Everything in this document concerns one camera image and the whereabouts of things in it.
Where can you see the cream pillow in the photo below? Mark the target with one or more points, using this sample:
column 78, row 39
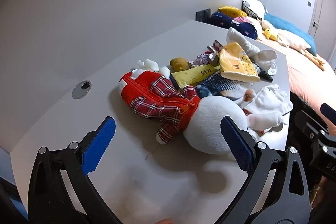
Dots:
column 254, row 21

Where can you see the yellow snack packet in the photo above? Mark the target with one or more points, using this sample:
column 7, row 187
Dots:
column 191, row 75

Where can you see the white goose plush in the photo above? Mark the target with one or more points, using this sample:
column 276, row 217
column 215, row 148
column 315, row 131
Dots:
column 294, row 40

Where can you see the yellow cloth cap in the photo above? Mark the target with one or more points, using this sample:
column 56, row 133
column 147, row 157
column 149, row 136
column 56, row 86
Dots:
column 233, row 61

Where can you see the yellow duck plush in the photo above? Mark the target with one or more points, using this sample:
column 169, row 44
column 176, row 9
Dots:
column 270, row 34

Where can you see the bed with orange sheet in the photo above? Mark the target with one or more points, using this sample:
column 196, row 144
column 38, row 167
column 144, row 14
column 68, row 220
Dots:
column 307, row 77

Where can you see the white fleece sock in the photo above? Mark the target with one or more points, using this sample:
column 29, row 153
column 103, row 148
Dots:
column 262, row 57

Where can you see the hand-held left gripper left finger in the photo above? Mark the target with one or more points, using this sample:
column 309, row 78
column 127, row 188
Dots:
column 101, row 142

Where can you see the navy heart print pillow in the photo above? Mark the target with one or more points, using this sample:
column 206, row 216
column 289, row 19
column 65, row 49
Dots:
column 236, row 27

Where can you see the yellow plush pillow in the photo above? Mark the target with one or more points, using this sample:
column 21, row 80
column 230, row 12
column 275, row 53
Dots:
column 231, row 11

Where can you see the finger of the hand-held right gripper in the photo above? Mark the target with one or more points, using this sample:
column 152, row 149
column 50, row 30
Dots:
column 329, row 111
column 309, row 124

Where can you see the black wall socket panel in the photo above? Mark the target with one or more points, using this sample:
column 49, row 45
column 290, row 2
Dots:
column 203, row 14

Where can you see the white knit glove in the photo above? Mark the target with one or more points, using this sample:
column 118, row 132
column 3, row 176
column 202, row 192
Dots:
column 267, row 98

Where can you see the white plush doll red plaid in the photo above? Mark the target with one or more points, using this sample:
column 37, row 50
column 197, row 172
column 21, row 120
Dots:
column 210, row 121

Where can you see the white checkered pillow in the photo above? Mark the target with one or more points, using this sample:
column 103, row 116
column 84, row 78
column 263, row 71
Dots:
column 253, row 7

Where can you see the pink plush toy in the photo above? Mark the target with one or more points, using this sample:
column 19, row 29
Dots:
column 240, row 20

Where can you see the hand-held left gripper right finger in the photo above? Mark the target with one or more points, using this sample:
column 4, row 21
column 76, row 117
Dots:
column 236, row 142

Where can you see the blue pillow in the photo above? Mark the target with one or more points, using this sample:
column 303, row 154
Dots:
column 286, row 24

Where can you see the blue fish plush toy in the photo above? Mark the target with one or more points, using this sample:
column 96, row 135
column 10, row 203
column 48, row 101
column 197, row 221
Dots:
column 218, row 85

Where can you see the grey foam corner guard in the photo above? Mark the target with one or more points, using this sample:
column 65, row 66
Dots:
column 216, row 49

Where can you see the white door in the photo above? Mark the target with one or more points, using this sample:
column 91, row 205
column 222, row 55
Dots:
column 325, row 8

